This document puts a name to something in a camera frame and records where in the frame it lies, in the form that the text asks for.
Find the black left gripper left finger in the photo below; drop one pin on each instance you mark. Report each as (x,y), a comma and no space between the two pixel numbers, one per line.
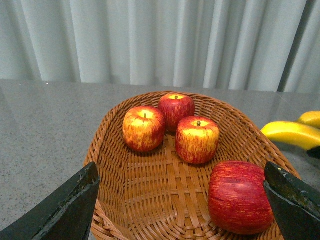
(66,214)

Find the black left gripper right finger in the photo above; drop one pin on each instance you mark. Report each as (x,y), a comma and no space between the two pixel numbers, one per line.
(295,204)

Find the dark red apple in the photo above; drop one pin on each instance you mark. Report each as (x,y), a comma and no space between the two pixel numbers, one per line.
(175,107)
(237,201)

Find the yellow banana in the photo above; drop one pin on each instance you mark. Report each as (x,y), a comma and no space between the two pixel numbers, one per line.
(293,133)
(310,118)

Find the red-yellow apple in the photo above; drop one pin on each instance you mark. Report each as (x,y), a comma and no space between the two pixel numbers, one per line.
(196,139)

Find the brown wicker basket left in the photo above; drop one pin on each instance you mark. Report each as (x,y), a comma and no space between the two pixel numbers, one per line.
(157,196)

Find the yellow-red apple front left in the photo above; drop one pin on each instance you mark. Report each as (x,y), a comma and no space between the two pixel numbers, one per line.
(143,128)

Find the dark red apple back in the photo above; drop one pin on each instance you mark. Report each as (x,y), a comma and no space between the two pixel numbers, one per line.
(175,107)

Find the white pleated curtain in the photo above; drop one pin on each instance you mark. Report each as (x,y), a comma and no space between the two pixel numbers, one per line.
(257,45)

